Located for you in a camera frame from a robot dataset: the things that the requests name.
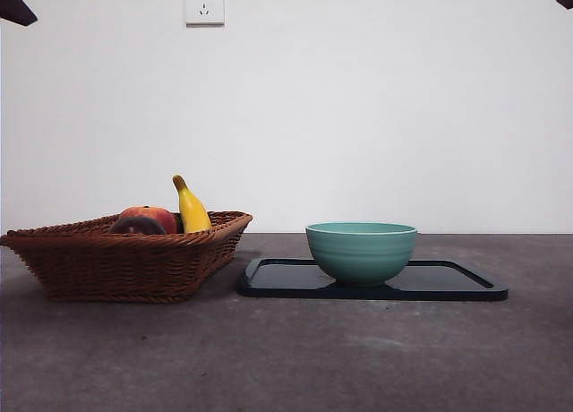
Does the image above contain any dark red plum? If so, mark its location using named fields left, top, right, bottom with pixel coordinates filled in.
left=108, top=217, right=167, bottom=236

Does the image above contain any teal ceramic bowl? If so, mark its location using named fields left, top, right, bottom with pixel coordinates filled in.
left=305, top=221, right=419, bottom=288

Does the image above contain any red yellow apple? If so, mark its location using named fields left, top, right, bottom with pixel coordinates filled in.
left=118, top=205, right=179, bottom=235

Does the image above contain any yellow banana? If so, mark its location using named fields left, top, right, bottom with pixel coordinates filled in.
left=172, top=174, right=213, bottom=234

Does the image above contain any brown wicker basket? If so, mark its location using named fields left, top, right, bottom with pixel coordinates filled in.
left=0, top=210, right=254, bottom=304

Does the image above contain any dark rectangular tray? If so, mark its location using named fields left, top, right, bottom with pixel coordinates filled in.
left=235, top=257, right=509, bottom=302

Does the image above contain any white wall socket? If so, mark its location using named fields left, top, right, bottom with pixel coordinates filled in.
left=185, top=0, right=226, bottom=27

